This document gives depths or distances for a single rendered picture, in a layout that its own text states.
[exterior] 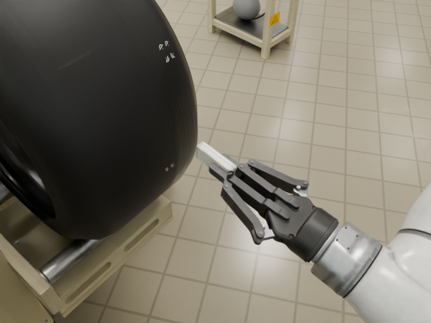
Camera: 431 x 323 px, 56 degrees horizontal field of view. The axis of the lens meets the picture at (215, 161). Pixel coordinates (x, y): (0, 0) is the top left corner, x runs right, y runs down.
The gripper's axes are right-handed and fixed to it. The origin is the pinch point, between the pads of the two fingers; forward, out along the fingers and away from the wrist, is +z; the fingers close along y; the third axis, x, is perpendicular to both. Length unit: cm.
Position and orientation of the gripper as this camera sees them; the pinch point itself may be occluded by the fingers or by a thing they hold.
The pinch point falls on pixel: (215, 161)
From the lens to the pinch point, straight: 63.2
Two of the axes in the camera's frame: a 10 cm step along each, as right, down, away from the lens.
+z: -7.6, -5.7, 3.2
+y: -6.4, 5.6, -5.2
